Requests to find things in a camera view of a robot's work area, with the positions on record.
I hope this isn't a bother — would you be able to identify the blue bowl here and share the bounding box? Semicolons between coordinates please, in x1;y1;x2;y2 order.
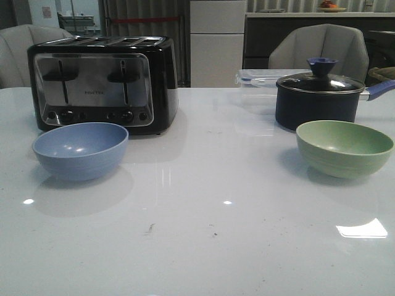
32;122;129;181

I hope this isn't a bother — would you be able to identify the green bowl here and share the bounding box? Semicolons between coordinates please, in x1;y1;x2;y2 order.
296;120;394;179

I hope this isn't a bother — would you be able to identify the black and silver toaster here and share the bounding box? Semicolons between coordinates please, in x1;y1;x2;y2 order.
27;36;179;135

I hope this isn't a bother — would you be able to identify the clear plastic food container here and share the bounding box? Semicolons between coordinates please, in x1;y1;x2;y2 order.
236;68;313;115

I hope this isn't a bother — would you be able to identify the dark blue saucepan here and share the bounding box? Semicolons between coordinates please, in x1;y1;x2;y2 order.
275;80;394;131

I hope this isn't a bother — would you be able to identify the white cabinet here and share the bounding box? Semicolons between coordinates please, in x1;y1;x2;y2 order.
189;1;246;88

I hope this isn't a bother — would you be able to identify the dark counter unit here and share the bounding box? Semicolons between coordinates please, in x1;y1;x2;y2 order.
243;12;394;68

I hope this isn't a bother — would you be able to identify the glass pot lid blue knob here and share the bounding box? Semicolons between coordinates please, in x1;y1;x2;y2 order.
276;57;365;94

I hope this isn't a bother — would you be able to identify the grey chair on right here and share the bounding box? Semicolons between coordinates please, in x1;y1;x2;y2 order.
268;23;369;82

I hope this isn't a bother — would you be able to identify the grey chair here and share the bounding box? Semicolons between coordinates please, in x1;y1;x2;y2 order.
268;23;369;82
1;25;72;89

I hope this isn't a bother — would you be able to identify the fruit plate on counter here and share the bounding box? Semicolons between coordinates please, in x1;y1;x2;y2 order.
317;0;346;12

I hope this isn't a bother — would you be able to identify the grey chair on left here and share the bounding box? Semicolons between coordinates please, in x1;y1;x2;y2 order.
1;25;72;89

